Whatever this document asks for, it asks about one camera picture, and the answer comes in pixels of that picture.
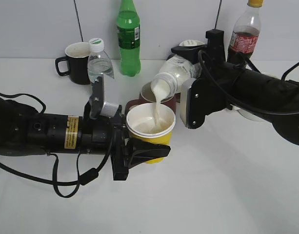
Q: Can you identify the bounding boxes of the white ceramic mug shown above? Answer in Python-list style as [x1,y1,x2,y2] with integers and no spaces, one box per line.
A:
[227,104,265,122]

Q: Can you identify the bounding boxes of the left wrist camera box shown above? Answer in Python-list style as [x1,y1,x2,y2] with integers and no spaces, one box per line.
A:
[89,75,104,119]

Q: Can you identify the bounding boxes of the black ceramic mug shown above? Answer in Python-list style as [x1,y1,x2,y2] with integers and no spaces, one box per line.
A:
[55,42,90,85]

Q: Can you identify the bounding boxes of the yellow paper cup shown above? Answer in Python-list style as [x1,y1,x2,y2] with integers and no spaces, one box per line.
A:
[126,102,177,165]

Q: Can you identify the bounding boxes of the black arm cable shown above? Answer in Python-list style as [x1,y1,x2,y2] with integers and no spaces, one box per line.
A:
[0,91,116,198]
[197,50,299,115]

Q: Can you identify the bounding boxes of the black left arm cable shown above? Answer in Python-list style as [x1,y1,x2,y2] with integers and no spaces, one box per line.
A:
[0,91,116,198]

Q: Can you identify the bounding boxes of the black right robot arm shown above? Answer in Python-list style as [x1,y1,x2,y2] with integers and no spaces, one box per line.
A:
[171,29,299,145]

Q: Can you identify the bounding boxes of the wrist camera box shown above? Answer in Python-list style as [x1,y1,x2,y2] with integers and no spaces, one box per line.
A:
[179,78,206,129]
[89,75,104,119]

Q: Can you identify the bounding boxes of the clear plastic milk bottle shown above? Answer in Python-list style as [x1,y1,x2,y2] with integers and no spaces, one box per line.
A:
[151,55,201,103]

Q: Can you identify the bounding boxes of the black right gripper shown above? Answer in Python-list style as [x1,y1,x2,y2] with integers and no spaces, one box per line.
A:
[171,29,239,115]

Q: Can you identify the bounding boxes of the dark grey ceramic mug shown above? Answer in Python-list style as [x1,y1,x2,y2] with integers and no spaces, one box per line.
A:
[167,39,205,59]

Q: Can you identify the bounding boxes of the clear water bottle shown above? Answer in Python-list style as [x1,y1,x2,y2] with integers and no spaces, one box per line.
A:
[87,38,114,83]

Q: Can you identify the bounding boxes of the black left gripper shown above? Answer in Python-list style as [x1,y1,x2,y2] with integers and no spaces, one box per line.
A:
[80,103,171,181]

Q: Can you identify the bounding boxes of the cola bottle yellow cap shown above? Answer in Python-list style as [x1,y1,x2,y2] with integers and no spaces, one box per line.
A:
[227,0,263,64]

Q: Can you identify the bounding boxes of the green soda bottle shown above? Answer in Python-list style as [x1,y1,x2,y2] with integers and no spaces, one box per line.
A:
[116,0,141,77]

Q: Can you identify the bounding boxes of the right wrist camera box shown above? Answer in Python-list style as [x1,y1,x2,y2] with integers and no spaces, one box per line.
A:
[179,78,206,129]

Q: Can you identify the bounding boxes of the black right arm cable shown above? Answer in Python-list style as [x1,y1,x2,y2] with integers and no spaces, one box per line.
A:
[197,50,299,115]

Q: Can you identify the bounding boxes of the red ceramic mug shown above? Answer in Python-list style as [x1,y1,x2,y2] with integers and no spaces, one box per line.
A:
[124,82,177,115]

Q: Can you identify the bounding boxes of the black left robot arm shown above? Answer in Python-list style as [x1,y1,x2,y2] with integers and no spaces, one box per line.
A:
[0,93,171,181]

